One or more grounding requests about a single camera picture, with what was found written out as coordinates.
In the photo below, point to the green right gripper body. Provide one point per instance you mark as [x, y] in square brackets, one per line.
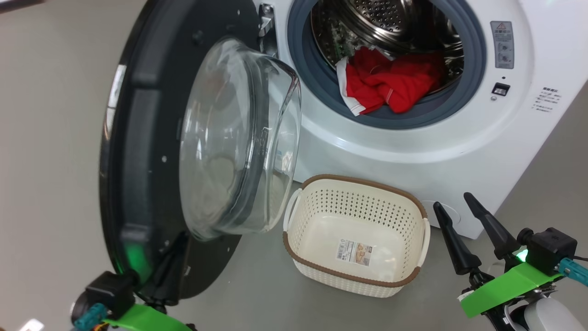
[505, 289]

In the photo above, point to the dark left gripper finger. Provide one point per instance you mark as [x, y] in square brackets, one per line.
[172, 271]

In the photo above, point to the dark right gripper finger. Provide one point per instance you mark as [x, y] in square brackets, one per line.
[459, 255]
[498, 236]

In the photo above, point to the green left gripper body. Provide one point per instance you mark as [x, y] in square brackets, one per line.
[142, 319]

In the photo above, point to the black round washer door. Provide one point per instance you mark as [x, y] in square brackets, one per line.
[147, 151]

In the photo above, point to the red garment with white trim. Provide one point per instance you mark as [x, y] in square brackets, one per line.
[399, 85]

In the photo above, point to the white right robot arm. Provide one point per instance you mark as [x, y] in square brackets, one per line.
[551, 317]

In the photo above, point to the printed product label sticker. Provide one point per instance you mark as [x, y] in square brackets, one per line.
[354, 252]

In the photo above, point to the cream laundry basket brown rim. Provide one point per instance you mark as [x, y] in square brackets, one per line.
[353, 280]

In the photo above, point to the white front-load washing machine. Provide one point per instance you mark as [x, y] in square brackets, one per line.
[395, 151]

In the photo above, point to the grey rubber door gasket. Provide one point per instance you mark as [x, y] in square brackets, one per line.
[317, 87]

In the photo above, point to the steel washing machine drum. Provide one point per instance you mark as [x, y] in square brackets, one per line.
[395, 23]

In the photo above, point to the round white filter cover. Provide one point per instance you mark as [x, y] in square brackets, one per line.
[452, 216]

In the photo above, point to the small printed text sticker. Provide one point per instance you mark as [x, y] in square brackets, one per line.
[545, 99]

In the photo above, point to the grey warning sticker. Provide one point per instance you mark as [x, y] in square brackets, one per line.
[502, 46]

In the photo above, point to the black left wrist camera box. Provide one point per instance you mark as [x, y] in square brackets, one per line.
[110, 292]

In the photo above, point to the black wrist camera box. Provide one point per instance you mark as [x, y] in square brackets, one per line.
[110, 292]
[551, 248]

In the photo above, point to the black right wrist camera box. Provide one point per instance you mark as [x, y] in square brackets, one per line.
[551, 248]

